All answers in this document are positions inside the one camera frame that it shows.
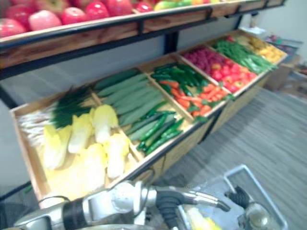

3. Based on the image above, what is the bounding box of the yellow pepper pile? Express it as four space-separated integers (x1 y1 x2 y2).
247 37 286 63

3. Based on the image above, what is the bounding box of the green chili pepper pile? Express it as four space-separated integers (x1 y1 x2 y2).
151 62 210 97

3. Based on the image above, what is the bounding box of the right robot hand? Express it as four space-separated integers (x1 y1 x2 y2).
226 184 273 230

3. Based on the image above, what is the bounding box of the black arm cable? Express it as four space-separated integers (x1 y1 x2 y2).
37 195 71 206

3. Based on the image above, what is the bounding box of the dark red berry pile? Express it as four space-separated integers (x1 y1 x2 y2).
181 46 226 75

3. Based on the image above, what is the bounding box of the green yellow mango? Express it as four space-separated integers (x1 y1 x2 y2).
153 0 193 12

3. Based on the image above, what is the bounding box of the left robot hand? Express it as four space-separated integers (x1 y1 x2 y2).
153 184 231 230

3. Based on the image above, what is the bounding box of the brown cardboard box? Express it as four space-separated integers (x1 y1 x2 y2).
265 54 301 92

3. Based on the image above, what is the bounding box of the yellow cabbage piece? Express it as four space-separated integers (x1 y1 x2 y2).
186 207 223 230

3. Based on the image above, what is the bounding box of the white wire shopping basket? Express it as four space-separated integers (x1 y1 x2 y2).
177 164 289 230

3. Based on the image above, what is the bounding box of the long pale green loofah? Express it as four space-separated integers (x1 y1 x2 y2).
93 69 142 91
115 92 166 116
103 80 154 105
111 86 161 110
118 100 169 126
96 73 149 98

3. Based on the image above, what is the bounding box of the dark green cucumber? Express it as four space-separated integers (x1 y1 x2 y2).
138 113 169 142
160 118 185 138
144 130 185 155
124 112 164 135

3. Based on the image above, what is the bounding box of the wooden fruit shelf black frame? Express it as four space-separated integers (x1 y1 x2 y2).
0 0 307 81

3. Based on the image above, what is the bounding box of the green onion bunch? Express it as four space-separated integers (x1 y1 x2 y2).
18 85 94 145

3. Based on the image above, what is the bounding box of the wooden vegetable display stand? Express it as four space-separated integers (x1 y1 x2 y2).
9 28 288 209

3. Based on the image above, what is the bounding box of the green bean pile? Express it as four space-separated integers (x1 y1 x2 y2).
213 39 279 74

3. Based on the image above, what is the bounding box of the orange carrot pile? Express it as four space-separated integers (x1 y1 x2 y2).
159 80 231 118

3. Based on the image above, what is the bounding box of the pink red apple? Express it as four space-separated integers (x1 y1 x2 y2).
28 10 63 32

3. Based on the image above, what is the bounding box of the red tomato pile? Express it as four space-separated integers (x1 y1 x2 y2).
210 58 258 93

